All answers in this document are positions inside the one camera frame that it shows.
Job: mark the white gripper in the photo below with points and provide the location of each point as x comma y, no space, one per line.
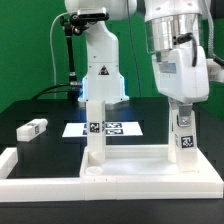
178,79

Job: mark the white desk top tray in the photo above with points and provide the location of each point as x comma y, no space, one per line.
146,162

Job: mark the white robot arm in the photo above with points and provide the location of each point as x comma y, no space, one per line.
136,67

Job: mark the marker tag sheet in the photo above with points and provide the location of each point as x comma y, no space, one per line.
112,129

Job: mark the camera on stand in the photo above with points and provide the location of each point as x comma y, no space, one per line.
93,14

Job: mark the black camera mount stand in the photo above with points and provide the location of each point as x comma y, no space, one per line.
75,86

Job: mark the white U-shaped frame fence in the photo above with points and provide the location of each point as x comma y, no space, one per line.
94,187

